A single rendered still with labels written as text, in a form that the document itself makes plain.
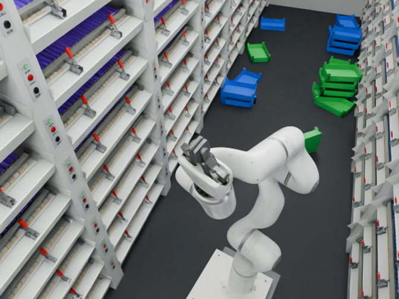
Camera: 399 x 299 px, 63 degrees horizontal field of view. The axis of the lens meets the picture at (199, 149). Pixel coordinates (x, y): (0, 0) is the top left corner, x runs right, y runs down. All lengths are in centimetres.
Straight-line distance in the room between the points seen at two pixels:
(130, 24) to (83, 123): 47
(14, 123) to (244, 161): 66
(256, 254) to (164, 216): 106
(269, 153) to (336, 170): 187
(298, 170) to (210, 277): 85
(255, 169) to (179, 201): 154
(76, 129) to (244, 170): 68
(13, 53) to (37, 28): 13
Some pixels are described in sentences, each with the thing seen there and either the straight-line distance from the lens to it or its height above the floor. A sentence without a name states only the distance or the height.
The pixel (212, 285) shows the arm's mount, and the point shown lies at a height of 33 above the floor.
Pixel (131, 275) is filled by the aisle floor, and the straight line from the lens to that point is 212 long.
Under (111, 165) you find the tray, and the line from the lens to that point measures 163.
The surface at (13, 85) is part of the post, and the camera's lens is 101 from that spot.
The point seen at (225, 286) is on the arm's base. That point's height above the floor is 34.
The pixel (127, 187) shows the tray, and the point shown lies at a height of 52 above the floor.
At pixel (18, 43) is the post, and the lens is 99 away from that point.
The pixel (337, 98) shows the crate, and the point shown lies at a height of 4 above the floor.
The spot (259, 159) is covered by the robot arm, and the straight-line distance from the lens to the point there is 85.
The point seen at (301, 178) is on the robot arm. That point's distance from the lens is 109.
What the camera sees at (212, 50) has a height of 54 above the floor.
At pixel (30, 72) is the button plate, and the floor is 142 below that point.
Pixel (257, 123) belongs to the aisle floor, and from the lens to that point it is 294.
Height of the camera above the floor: 192
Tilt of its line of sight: 46 degrees down
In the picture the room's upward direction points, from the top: straight up
